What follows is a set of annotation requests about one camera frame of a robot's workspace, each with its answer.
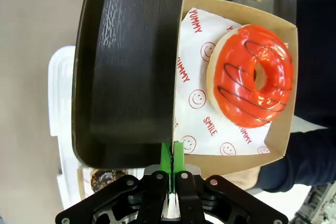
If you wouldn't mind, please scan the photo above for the white display case base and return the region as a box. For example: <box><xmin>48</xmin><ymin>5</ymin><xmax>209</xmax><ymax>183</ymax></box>
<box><xmin>48</xmin><ymin>45</ymin><xmax>91</xmax><ymax>210</ymax></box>

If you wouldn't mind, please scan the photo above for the chocolate donut with nut crumbs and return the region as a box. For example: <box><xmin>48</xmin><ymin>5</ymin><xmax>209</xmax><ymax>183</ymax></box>
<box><xmin>90</xmin><ymin>168</ymin><xmax>129</xmax><ymax>194</ymax></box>

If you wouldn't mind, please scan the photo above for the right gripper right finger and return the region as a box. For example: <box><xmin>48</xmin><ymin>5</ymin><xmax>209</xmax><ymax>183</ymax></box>
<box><xmin>174</xmin><ymin>141</ymin><xmax>289</xmax><ymax>224</ymax></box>

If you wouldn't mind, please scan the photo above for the person's left forearm navy sleeve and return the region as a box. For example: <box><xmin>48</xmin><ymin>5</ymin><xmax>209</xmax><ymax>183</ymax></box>
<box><xmin>258</xmin><ymin>129</ymin><xmax>336</xmax><ymax>194</ymax></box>

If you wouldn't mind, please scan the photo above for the person's left hand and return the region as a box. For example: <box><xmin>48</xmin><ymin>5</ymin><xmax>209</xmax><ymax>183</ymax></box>
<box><xmin>232</xmin><ymin>166</ymin><xmax>264</xmax><ymax>191</ymax></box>

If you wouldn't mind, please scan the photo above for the red glazed donut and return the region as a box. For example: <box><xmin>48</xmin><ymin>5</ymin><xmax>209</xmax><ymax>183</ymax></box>
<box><xmin>206</xmin><ymin>24</ymin><xmax>294</xmax><ymax>130</ymax></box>

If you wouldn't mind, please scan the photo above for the black rectangular serving tray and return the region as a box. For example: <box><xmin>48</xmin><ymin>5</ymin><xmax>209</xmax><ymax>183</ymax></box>
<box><xmin>71</xmin><ymin>0</ymin><xmax>298</xmax><ymax>170</ymax></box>

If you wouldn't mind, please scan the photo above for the navy FILA sweatshirt torso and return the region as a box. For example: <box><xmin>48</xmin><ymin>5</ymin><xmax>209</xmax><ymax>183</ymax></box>
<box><xmin>293</xmin><ymin>0</ymin><xmax>336</xmax><ymax>128</ymax></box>

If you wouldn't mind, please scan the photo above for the white printed paper liner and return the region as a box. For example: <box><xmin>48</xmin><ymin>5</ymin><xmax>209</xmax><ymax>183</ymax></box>
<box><xmin>173</xmin><ymin>7</ymin><xmax>290</xmax><ymax>156</ymax></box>

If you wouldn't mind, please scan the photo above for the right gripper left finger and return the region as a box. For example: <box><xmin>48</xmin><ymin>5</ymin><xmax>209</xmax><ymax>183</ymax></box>
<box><xmin>55</xmin><ymin>141</ymin><xmax>173</xmax><ymax>224</ymax></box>

